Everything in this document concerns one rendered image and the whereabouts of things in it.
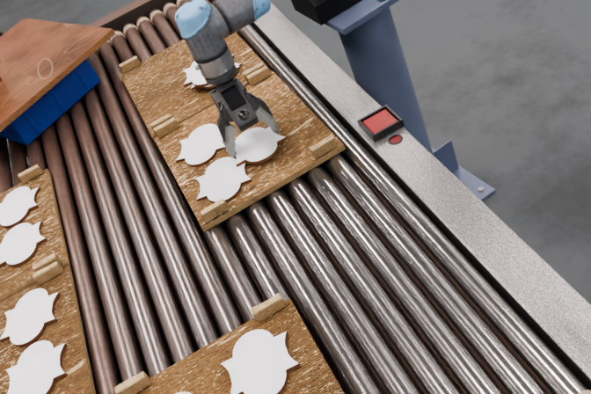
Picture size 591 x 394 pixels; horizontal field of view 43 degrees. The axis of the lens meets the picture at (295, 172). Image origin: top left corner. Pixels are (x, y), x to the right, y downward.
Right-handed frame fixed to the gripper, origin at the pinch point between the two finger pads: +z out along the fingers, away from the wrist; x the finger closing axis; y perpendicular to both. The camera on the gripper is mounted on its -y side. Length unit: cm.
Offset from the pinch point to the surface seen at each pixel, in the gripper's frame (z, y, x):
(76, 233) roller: 3.7, 10.2, 45.4
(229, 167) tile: 0.2, -2.1, 7.9
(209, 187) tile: 0.3, -5.0, 13.9
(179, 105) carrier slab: 0.4, 34.1, 9.4
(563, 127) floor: 92, 47, -112
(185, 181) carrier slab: 1.1, 3.0, 17.9
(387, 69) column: 29, 45, -52
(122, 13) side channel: -2, 104, 8
